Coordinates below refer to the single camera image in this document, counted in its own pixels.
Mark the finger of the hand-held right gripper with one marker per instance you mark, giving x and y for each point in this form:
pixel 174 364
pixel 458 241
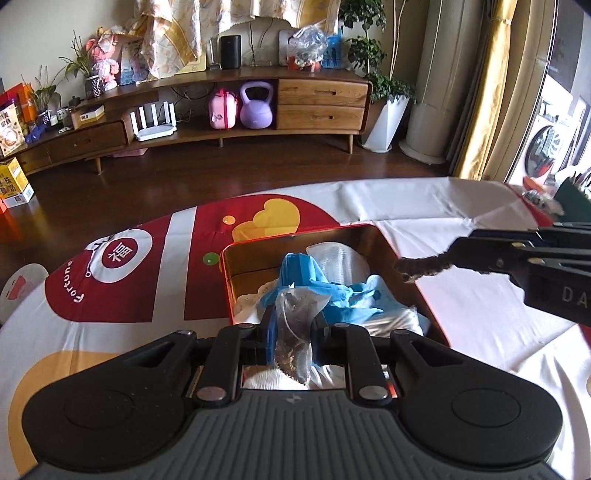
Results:
pixel 498 256

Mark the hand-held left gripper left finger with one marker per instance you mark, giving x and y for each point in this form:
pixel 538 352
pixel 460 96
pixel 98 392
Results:
pixel 269 342

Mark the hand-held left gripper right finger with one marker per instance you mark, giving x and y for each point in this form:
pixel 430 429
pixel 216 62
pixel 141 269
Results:
pixel 323 344

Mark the clear bag with dark contents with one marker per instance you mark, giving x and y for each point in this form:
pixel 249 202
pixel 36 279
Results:
pixel 295 332

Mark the blue nitrile glove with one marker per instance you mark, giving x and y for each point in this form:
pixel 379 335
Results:
pixel 341 300

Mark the brown scrunchie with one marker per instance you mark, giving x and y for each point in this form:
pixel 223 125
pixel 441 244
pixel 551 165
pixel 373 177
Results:
pixel 425 266

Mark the red tin box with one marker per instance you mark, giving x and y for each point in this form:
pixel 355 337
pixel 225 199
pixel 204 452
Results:
pixel 258 263

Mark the white lace cloth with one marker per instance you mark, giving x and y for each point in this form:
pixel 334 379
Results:
pixel 251 302

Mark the printed tablecloth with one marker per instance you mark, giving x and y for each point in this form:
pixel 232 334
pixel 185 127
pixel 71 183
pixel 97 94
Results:
pixel 461 318

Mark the dark green container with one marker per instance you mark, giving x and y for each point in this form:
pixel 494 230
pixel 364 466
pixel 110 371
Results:
pixel 577 203

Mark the crinkled clear plastic wrap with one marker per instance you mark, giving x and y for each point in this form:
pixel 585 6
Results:
pixel 339 261

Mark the washing machine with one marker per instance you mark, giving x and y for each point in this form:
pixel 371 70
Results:
pixel 547 143

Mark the yellow curtain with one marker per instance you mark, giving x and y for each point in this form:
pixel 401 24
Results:
pixel 489 92

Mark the tall plant in white pot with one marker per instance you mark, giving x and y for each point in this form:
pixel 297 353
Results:
pixel 388 115

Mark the white round column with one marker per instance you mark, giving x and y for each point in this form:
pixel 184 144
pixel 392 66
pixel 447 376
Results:
pixel 443 83

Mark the purple kettlebell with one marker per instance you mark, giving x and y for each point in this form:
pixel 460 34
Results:
pixel 256 108

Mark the pink toy case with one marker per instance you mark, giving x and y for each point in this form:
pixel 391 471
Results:
pixel 223 110

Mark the wooden media cabinet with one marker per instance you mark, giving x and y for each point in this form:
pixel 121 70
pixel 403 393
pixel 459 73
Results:
pixel 318 99

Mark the white router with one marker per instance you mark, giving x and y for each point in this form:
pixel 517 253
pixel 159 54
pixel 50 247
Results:
pixel 154 124

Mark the clear bag of toys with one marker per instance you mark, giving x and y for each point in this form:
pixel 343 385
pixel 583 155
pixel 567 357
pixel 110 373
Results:
pixel 304 48

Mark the flat white yellow box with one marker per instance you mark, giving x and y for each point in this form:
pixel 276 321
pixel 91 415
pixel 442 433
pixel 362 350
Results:
pixel 87 116

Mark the black speaker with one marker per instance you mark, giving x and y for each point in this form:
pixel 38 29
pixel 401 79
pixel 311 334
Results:
pixel 230 51

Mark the yellow carton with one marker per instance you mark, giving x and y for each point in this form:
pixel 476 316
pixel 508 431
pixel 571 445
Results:
pixel 16 182

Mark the picture card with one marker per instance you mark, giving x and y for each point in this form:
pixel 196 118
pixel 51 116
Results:
pixel 131 62

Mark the plant in patterned pot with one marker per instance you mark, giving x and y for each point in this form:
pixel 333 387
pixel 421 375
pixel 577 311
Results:
pixel 91 83

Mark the cream lace cover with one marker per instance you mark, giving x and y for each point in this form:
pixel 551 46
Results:
pixel 184 32

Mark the pink doll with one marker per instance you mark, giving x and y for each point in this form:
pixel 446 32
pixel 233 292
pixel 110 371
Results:
pixel 104 60

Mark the small potted plant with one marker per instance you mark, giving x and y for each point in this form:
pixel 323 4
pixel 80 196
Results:
pixel 44 99

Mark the cream cartoon snack box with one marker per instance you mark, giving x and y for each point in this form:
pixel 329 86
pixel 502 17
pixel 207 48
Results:
pixel 10 131

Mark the orange paper bag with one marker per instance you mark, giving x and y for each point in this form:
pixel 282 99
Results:
pixel 16 99

